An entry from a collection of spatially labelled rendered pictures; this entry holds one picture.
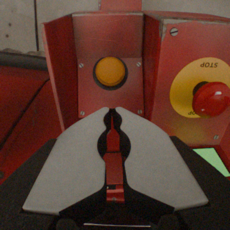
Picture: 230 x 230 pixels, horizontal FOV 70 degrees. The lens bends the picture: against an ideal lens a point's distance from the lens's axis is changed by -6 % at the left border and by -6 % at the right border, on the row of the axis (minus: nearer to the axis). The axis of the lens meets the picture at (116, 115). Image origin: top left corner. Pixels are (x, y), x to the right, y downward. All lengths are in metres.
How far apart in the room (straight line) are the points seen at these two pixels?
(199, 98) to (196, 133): 0.08
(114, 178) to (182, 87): 0.12
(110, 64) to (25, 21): 0.84
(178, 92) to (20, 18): 0.93
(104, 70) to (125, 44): 0.04
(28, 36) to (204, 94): 0.95
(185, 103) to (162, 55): 0.06
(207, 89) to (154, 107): 0.06
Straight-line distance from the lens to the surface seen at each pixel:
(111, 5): 0.82
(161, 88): 0.19
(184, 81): 0.19
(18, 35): 1.06
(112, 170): 0.21
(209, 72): 0.20
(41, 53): 1.04
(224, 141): 0.68
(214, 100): 0.18
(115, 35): 0.24
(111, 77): 0.23
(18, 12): 1.04
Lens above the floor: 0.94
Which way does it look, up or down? 55 degrees down
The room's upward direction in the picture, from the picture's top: 176 degrees clockwise
